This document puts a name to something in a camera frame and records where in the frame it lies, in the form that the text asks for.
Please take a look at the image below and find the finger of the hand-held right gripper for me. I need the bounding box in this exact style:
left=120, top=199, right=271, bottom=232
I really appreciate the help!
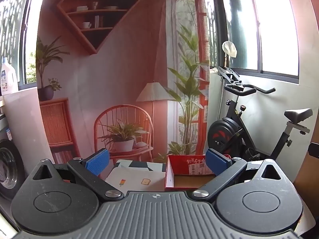
left=308, top=142, right=319, bottom=159

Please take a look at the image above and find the white cloth bundle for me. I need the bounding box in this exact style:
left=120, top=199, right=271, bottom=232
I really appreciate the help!
left=222, top=40, right=238, bottom=58

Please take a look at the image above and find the washing machine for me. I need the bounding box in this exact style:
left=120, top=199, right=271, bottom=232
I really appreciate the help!
left=0, top=113, right=26, bottom=202

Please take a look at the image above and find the printed room scene backdrop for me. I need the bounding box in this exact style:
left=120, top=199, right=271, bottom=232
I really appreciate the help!
left=36, top=0, right=211, bottom=165

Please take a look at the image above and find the dark framed sliding window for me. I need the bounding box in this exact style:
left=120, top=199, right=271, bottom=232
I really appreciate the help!
left=221, top=0, right=301, bottom=84

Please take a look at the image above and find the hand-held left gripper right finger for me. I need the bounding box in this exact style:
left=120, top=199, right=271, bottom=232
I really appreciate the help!
left=191, top=148, right=286, bottom=202

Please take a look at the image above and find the red cardboard box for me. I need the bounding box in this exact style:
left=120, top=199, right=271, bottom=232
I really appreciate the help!
left=164, top=154, right=233, bottom=188

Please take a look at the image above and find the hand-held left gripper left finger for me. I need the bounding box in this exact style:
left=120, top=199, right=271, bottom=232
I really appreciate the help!
left=31, top=148, right=124, bottom=202

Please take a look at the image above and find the white detergent jug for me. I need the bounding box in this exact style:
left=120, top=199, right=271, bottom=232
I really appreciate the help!
left=1, top=57, right=19, bottom=95

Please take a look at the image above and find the window with lattice grille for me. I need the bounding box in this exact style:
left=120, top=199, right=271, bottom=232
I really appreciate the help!
left=0, top=0, right=38, bottom=90

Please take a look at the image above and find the black exercise bike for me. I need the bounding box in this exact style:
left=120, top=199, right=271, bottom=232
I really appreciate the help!
left=208, top=66, right=313, bottom=163

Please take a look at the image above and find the brown wooden panel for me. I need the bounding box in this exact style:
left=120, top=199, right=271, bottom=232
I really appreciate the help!
left=291, top=119, right=319, bottom=201

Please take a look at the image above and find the white printed tablecloth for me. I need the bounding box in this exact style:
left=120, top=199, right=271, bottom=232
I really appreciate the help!
left=105, top=159, right=316, bottom=236

